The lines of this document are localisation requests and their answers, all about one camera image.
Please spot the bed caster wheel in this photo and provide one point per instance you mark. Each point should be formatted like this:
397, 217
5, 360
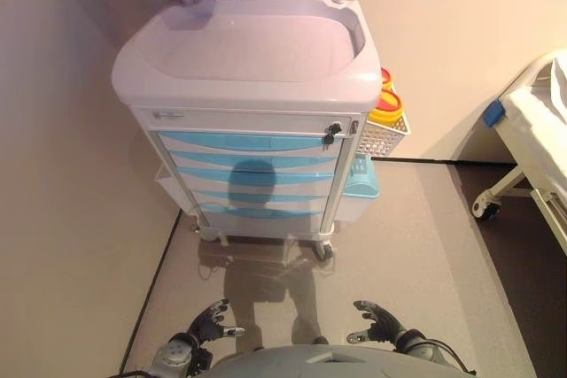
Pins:
485, 210

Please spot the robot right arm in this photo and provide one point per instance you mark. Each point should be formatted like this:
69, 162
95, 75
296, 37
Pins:
423, 349

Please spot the white hospital bed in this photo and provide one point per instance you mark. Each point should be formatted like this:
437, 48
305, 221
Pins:
531, 130

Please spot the white medical cart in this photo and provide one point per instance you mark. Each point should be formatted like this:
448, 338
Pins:
248, 59

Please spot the white bin with blue lid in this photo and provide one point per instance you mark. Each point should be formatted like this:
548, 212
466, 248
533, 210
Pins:
359, 183

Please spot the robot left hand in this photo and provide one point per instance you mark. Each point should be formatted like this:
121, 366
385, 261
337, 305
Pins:
208, 327

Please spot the yellow sharps container red lid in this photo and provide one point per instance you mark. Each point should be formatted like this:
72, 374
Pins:
386, 77
386, 105

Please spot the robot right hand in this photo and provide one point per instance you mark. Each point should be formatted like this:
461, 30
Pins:
385, 327

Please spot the blue bed corner bumper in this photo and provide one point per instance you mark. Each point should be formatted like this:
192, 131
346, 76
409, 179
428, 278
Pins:
494, 113

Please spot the black cart key lock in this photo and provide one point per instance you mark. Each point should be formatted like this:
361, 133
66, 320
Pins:
331, 132

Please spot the cart caster wheel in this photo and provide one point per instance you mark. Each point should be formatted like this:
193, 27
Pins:
323, 252
208, 234

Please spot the white perforated side basket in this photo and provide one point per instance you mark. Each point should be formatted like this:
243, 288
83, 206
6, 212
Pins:
381, 139

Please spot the white side bin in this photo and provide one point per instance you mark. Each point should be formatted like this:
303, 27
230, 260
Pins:
170, 187

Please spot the grey robot torso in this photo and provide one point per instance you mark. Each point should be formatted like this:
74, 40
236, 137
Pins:
310, 364

